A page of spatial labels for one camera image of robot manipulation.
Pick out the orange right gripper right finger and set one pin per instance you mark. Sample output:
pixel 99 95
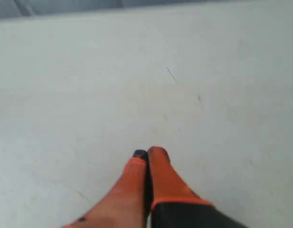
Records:
pixel 174 204

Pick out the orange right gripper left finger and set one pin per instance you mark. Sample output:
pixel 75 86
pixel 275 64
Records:
pixel 126 204

